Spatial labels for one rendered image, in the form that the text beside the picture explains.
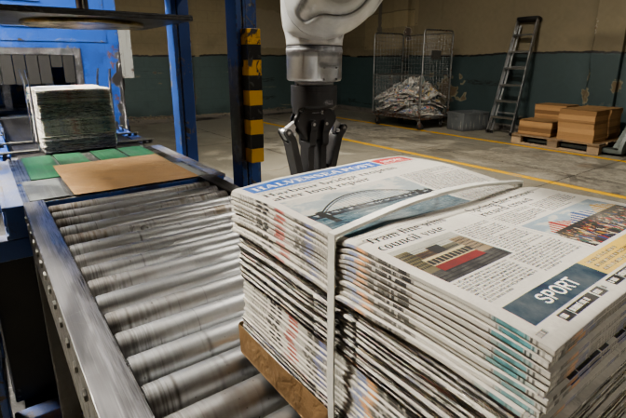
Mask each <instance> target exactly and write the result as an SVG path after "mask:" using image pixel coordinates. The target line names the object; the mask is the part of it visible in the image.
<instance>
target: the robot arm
mask: <svg viewBox="0 0 626 418"><path fill-rule="evenodd" d="M382 1H383V0H280V12H281V20H282V27H283V31H284V33H285V38H286V46H287V47H286V55H287V80H289V81H294V85H291V105H292V108H293V114H292V116H291V123H290V124H288V125H287V126H286V127H285V128H279V130H278V134H279V135H280V137H281V138H282V140H283V143H284V147H285V152H286V156H287V160H288V164H289V169H290V173H291V175H295V174H300V173H305V172H309V171H313V170H319V169H327V168H332V167H336V164H337V160H338V156H339V151H340V146H341V141H342V138H343V136H344V134H345V132H346V130H347V125H346V124H341V123H340V122H338V121H337V120H336V115H335V112H334V107H335V106H336V101H337V85H334V84H333V82H337V81H340V80H341V78H342V54H343V49H342V46H343V39H344V34H346V33H348V32H350V31H352V30H354V29H355V28H357V27H358V26H359V25H361V24H362V23H363V22H364V21H365V20H366V19H367V18H368V17H370V16H372V15H373V14H374V13H375V11H376V10H377V8H378V7H379V5H380V4H381V3H382ZM295 131H296V132H297V134H298V135H299V144H300V146H301V147H300V152H299V148H298V143H297V140H296V138H295V137H296V133H295ZM329 132H330V133H329Z"/></svg>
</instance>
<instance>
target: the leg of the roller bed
mask: <svg viewBox="0 0 626 418"><path fill-rule="evenodd" d="M34 265H35V271H36V275H37V281H38V287H39V291H40V297H41V302H42V307H43V312H44V318H45V323H46V328H47V334H48V343H49V349H50V354H51V359H52V364H53V370H54V374H55V380H56V386H57V390H58V396H59V401H60V406H61V416H62V418H83V414H82V409H81V405H80V402H79V399H78V395H77V393H76V390H75V385H74V381H73V378H72V375H71V373H70V370H69V366H68V363H67V360H66V357H65V355H64V351H63V348H62V345H61V340H60V336H59V334H58V331H57V328H56V325H55V321H54V318H53V315H52V313H51V310H50V306H49V303H48V298H47V295H46V292H45V289H44V286H43V283H42V280H41V276H40V274H39V271H38V268H37V265H36V261H35V258H34Z"/></svg>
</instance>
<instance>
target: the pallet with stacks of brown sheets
mask: <svg viewBox="0 0 626 418"><path fill-rule="evenodd" d="M535 105H536V106H535V116H534V117H528V118H523V119H520V123H519V124H520V125H519V128H518V132H515V133H511V142H512V143H519V144H524V145H531V146H537V147H543V148H550V149H556V150H562V151H568V152H575V153H582V154H587V155H600V154H601V153H602V147H613V146H614V144H615V143H616V141H617V140H618V135H619V133H620V118H621V114H622V113H623V108H620V107H606V106H593V105H584V106H579V105H578V104H566V103H553V102H545V103H535ZM532 138H538V139H544V140H547V145H543V144H536V143H530V142H524V141H527V140H528V139H532ZM561 142H572V143H579V144H586V145H587V151H581V150H575V149H568V148H562V147H560V143H561Z"/></svg>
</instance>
